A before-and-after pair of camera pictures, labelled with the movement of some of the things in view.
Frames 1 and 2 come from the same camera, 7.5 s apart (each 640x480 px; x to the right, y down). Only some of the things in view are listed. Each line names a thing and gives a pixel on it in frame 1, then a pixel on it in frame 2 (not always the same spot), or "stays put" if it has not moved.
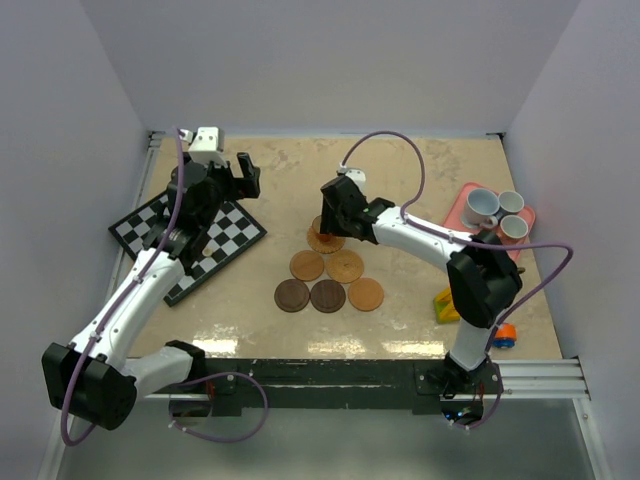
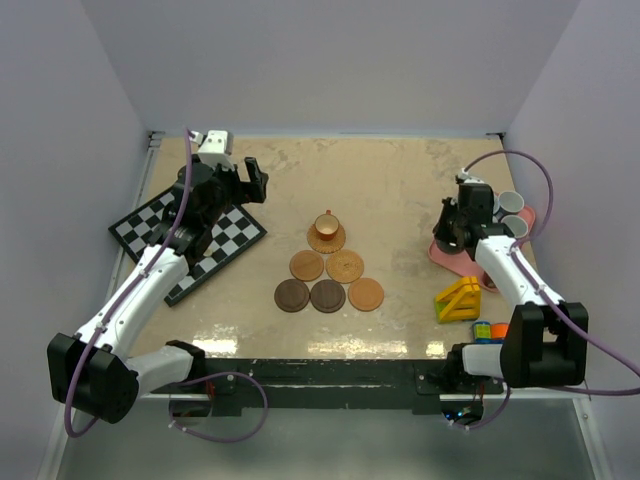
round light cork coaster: [344, 266] stays put
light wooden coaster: [306, 265] stays put
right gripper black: [329, 223] to [439, 230]
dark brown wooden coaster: [291, 295] stays put
